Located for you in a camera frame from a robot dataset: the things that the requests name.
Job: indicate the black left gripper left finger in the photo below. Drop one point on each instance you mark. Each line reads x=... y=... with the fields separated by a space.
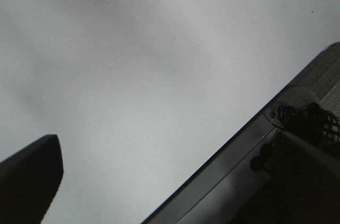
x=30 y=179

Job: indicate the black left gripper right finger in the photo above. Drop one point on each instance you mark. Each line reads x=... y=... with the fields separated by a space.
x=304 y=187

